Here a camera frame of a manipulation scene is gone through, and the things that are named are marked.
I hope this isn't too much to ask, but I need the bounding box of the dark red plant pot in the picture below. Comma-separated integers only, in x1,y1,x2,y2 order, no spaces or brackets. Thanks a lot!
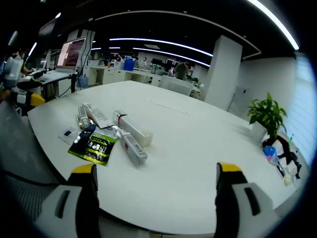
262,135,287,149

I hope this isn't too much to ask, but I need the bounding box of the green black skincare sachet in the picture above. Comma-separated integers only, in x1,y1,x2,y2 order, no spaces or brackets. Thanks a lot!
67,131,119,167

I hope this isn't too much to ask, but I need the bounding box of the tall skincare bottle red band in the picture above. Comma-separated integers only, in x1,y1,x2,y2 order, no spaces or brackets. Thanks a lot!
112,109,154,147

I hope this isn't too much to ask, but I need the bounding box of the white plastic wrapper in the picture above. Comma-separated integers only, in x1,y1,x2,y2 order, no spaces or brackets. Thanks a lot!
282,166,298,186

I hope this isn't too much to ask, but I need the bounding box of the small clear skincare bottle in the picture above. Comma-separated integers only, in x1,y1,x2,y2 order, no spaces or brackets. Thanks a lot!
78,105,91,128

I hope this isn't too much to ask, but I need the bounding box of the white counter row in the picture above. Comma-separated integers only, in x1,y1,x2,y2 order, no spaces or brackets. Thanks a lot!
88,64,161,87

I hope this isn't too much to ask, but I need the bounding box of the grey mesh office chair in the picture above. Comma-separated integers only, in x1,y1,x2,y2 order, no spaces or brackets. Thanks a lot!
0,99,69,224

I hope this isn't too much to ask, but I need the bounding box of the long ceiling light strip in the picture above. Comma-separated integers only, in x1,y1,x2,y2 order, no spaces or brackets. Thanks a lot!
247,0,301,50

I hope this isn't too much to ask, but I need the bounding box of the blue water jug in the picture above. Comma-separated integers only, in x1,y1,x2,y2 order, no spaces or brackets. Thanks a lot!
78,73,89,89

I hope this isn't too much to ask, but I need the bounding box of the open laptop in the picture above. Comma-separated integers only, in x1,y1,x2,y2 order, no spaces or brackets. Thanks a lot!
37,37,87,83

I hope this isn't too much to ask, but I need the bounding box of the white board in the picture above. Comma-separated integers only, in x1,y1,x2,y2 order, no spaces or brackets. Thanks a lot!
227,85,251,118

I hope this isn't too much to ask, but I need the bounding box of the black standing desk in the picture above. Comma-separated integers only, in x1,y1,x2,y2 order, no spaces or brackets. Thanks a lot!
24,70,78,100

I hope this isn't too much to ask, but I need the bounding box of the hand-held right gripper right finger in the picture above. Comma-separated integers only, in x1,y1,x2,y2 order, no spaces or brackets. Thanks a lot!
214,162,280,238

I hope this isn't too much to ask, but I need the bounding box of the green potted plant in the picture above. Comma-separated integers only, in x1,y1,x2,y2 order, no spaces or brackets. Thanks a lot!
247,92,288,142

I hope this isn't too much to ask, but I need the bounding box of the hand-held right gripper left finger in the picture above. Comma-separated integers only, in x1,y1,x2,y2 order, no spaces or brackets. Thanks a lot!
34,163,101,238

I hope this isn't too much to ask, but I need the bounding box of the blue plastic bag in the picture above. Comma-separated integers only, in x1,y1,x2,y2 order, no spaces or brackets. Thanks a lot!
262,145,277,163

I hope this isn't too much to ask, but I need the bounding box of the clear square-capped skincare bottle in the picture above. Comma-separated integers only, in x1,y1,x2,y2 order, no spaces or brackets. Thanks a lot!
118,130,149,166

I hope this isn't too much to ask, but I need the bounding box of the small clear skincare sachet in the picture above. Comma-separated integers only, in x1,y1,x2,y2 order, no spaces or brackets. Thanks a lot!
58,126,79,146

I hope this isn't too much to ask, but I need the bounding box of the white plant pot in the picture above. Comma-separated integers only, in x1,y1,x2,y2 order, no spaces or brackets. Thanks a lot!
250,120,268,142

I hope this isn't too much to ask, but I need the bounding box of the black tool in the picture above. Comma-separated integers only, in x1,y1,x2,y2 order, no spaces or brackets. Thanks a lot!
278,140,303,179

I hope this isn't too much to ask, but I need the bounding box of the blue storage box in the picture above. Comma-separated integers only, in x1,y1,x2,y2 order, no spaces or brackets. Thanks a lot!
123,58,135,72

